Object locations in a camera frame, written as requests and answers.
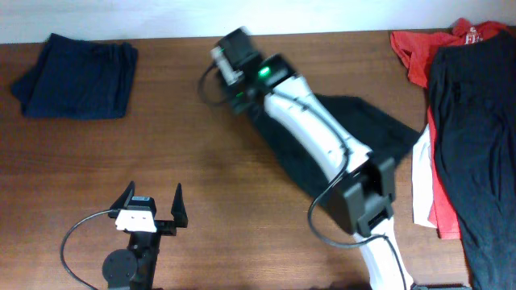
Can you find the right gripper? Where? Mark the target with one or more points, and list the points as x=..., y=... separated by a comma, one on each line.
x=239, y=101

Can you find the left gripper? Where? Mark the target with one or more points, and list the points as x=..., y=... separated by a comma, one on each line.
x=167, y=226

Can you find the dark green shorts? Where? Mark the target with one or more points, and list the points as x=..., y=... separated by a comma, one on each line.
x=385, y=135

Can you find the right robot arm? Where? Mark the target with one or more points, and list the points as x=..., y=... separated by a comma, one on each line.
x=340, y=150

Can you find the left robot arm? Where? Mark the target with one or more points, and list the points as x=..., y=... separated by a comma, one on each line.
x=134, y=267

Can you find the folded navy blue garment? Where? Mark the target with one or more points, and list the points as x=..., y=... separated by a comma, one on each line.
x=78, y=79

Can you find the red t-shirt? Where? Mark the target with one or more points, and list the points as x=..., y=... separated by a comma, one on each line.
x=417, y=51

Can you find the white garment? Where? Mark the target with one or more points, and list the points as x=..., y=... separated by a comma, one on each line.
x=422, y=182

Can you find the black garment on right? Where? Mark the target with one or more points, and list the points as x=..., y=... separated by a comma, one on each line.
x=472, y=96

